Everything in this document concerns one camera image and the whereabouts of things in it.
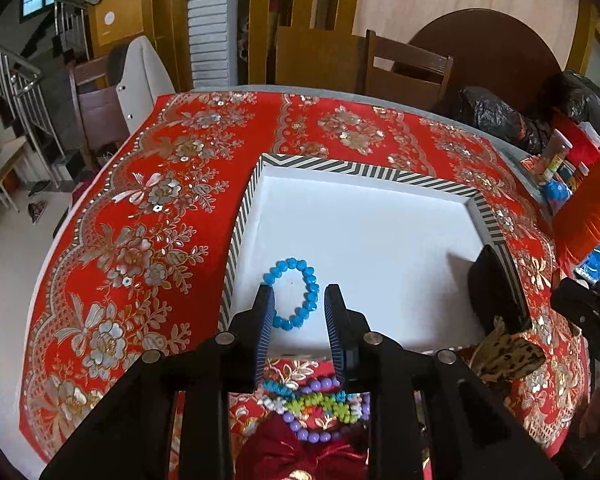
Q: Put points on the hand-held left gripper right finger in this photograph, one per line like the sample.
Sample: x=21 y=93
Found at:
x=335 y=332

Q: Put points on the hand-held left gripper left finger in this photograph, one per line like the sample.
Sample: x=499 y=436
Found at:
x=263 y=332

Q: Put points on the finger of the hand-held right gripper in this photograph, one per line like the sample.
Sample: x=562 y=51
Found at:
x=587 y=310

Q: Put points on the striped-rim white tray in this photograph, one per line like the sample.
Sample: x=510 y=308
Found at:
x=370 y=240

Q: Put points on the red bow black scrunchie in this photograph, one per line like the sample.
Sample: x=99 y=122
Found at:
x=275 y=452

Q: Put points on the black pouch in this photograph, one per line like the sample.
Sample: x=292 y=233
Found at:
x=497 y=290

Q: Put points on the orange plastic basket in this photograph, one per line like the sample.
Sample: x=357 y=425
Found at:
x=592 y=200

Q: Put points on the blue plastic bag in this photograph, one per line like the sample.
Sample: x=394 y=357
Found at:
x=557 y=196

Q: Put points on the clear jar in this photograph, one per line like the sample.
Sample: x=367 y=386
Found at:
x=554 y=155

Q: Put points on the red floral tablecloth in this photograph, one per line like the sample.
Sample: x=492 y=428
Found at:
x=130 y=210

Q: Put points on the black plastic bag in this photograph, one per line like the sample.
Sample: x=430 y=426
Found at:
x=495 y=112
x=577 y=95

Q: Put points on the wooden board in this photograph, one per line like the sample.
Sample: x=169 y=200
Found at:
x=315 y=60

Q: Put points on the round dark wooden tabletop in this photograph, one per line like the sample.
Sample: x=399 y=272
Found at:
x=495 y=45

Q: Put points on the dark wooden chair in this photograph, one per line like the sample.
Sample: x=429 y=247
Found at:
x=97 y=105

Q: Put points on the small white table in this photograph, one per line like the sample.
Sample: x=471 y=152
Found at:
x=2 y=160

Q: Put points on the white slatted column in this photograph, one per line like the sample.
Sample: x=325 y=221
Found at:
x=212 y=20

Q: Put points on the metal stair railing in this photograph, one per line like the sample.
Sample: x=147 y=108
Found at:
x=27 y=90

